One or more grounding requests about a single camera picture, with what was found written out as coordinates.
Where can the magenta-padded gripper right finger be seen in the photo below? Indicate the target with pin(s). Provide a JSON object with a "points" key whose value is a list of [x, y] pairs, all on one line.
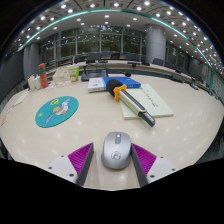
{"points": [[161, 165]]}

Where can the group of ceiling lights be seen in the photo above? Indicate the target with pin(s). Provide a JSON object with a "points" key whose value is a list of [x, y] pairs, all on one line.
{"points": [[106, 16]]}

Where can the silver grey computer mouse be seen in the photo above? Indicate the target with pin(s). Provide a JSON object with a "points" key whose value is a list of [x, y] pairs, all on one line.
{"points": [[116, 153]]}

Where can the group of dark office chairs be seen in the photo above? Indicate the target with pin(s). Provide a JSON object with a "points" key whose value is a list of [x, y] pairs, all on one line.
{"points": [[92, 57]]}

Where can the colourful sticker sheet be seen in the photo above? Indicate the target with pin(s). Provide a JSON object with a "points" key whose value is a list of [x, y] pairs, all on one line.
{"points": [[56, 85]]}

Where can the round teal cartoon mouse pad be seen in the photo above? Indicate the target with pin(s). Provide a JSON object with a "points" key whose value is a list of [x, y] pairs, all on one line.
{"points": [[46, 115]]}

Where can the red and white leaflet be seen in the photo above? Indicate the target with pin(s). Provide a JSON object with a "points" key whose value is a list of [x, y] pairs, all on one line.
{"points": [[5, 115]]}

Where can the orange-red drink bottle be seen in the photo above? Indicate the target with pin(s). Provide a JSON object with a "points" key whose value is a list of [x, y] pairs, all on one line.
{"points": [[43, 76]]}

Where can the beige cardboard box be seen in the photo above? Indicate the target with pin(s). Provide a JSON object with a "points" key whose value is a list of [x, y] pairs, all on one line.
{"points": [[60, 75]]}

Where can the beige booklet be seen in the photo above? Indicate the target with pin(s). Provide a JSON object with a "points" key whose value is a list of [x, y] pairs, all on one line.
{"points": [[156, 103]]}

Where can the long curved conference desk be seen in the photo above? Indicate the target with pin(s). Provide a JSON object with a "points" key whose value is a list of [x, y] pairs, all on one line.
{"points": [[150, 67]]}

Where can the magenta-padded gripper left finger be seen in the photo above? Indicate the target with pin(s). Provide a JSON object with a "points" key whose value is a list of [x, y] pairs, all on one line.
{"points": [[60, 165]]}

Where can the white cup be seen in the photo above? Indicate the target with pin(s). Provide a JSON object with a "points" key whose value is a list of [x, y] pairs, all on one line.
{"points": [[31, 82], [38, 82]]}

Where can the black gooseneck conference microphone unit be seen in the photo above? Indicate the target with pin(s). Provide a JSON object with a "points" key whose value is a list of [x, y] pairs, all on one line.
{"points": [[95, 75]]}

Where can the blue and white book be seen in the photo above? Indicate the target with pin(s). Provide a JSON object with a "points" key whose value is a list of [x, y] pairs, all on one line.
{"points": [[130, 81]]}

